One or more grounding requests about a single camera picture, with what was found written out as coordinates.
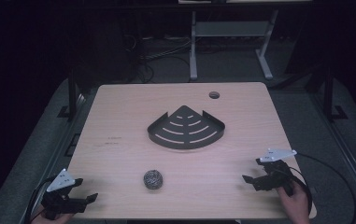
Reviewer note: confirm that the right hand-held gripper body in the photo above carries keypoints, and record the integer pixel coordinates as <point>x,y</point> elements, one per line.
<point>277,177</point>

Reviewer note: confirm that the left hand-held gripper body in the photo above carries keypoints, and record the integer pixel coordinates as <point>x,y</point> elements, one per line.
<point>59,202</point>

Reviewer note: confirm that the steel wool scouring ball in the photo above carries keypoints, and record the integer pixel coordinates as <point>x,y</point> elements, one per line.
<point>153,179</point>

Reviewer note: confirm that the black metal corner shelf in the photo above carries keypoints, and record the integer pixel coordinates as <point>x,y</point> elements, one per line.
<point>186,130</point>

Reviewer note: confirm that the person's left hand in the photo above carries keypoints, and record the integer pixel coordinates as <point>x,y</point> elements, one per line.
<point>52,219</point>

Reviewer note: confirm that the person's right hand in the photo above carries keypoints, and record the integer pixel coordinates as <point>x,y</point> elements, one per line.
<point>297,205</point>

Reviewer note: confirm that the black metal post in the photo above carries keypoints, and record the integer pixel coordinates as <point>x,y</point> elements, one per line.
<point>329,93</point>
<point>72,93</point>

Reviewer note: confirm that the white metal desk frame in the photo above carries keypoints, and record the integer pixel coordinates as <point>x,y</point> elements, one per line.
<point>228,29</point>

